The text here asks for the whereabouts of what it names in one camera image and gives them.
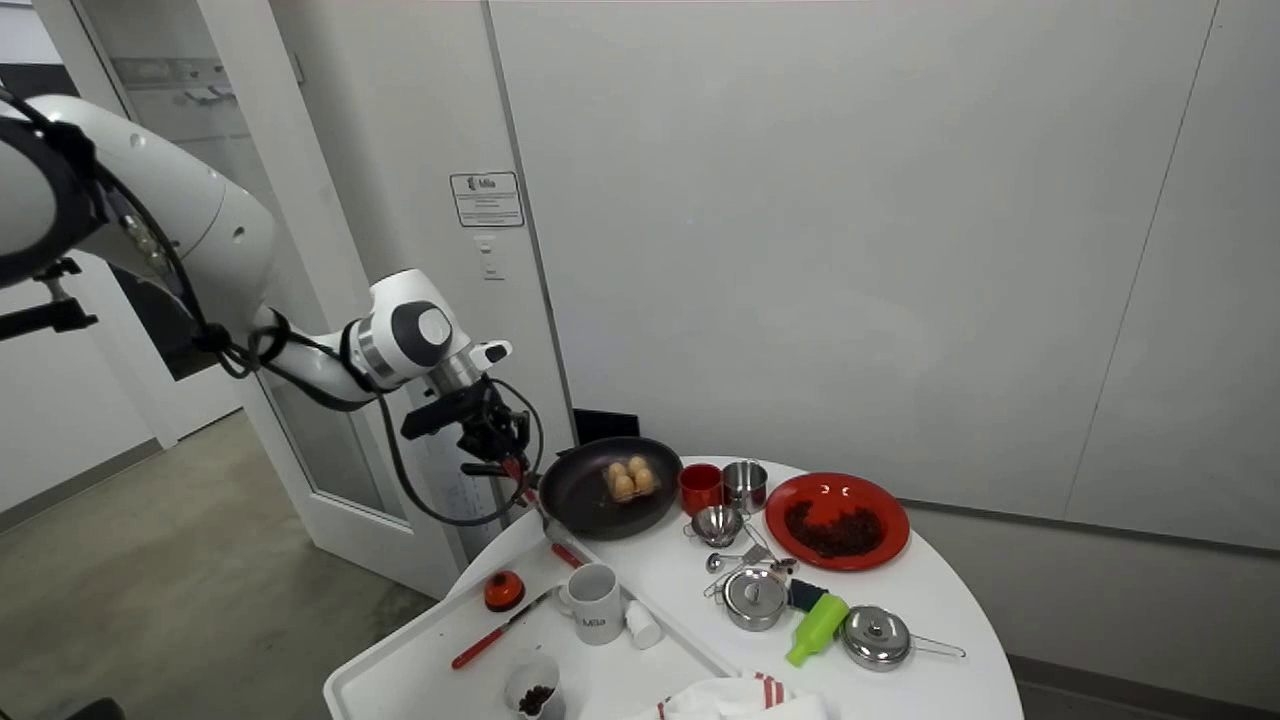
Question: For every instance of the glass jar with beans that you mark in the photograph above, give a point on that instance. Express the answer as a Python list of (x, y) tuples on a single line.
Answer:
[(537, 696)]

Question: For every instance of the small white block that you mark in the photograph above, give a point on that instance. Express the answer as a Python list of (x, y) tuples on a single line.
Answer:
[(645, 625)]

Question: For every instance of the black wall socket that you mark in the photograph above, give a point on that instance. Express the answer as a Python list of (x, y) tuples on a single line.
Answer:
[(604, 424)]

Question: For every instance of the packet of small potatoes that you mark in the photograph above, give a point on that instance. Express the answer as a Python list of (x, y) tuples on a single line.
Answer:
[(624, 482)]

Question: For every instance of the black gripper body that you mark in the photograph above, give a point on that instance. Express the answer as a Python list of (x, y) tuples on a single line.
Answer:
[(494, 423)]

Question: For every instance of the small steel ladle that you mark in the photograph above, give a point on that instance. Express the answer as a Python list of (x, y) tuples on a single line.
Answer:
[(712, 563)]

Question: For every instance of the metal ladle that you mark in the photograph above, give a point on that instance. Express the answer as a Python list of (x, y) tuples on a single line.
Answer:
[(754, 603)]

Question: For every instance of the white plastic tray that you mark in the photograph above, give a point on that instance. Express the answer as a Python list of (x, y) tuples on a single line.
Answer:
[(401, 680)]

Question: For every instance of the small steel bowl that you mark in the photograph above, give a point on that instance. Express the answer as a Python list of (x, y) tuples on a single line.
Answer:
[(716, 526)]

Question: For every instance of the red plate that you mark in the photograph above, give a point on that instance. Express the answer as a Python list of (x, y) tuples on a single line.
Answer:
[(803, 505)]

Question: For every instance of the pile of coffee beans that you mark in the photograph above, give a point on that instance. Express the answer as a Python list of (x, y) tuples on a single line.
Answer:
[(840, 535)]

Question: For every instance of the black frying pan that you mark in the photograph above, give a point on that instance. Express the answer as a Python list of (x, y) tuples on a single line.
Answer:
[(587, 502)]

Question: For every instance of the steel cup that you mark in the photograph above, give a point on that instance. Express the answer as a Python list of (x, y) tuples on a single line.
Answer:
[(745, 486)]

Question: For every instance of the white red striped towel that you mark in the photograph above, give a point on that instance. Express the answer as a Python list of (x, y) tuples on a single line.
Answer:
[(724, 700)]

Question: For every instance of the red cup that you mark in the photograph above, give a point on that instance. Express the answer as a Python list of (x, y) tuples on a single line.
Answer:
[(702, 489)]

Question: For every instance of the white door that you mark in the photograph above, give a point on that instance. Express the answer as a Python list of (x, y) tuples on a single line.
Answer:
[(372, 135)]

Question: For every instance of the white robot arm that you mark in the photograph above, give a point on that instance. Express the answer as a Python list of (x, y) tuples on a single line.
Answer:
[(200, 201)]

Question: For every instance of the grey mug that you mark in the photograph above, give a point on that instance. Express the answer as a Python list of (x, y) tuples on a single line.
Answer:
[(598, 603)]

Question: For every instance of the white wall sign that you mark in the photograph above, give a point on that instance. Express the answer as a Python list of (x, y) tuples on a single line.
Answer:
[(487, 201)]

